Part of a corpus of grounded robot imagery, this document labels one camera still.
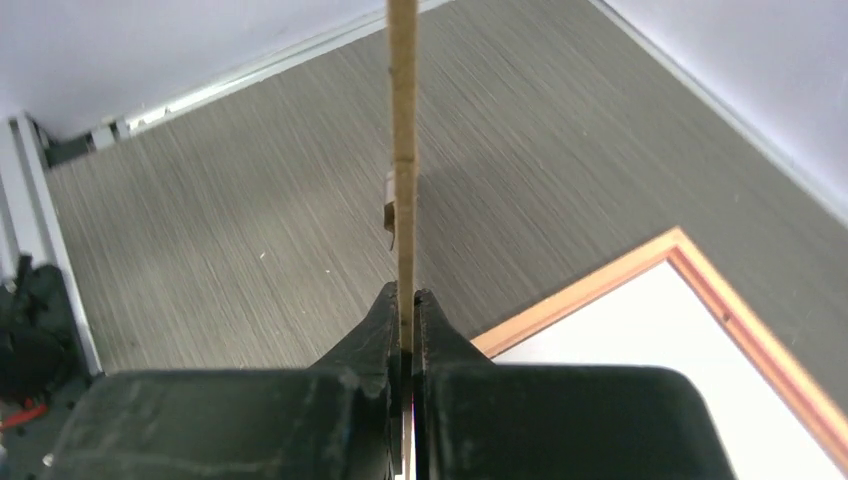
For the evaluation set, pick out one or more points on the pink wooden picture frame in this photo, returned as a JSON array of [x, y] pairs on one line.
[[664, 304]]

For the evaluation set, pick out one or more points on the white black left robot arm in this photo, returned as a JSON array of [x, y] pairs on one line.
[[40, 345]]

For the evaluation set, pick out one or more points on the brown backing board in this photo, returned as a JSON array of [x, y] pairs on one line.
[[402, 25]]

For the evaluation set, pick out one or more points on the aluminium left rail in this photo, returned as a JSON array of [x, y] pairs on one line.
[[29, 221]]

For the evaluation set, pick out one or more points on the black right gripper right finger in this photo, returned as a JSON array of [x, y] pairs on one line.
[[475, 419]]

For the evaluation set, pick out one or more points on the mountain landscape photo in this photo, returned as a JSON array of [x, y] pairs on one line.
[[661, 389]]

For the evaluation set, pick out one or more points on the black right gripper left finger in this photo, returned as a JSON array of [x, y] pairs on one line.
[[336, 419]]

